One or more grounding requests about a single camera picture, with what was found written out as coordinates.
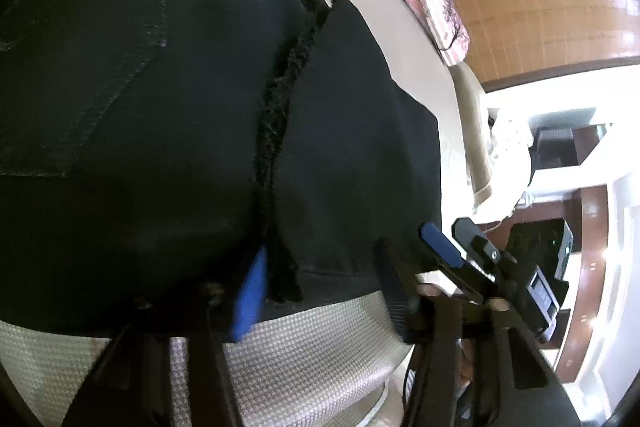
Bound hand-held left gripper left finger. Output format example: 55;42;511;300
60;244;268;427

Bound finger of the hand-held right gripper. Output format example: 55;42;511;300
451;217;518;288
419;222;488;305

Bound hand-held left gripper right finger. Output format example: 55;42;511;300
374;238;583;427

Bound black pants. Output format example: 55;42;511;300
0;0;443;338

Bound white spotted duvet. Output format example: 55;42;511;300
487;109;536;212

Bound beige blanket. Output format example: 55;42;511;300
450;62;496;212

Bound dark wooden cabinet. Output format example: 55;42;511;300
527;107;613;172

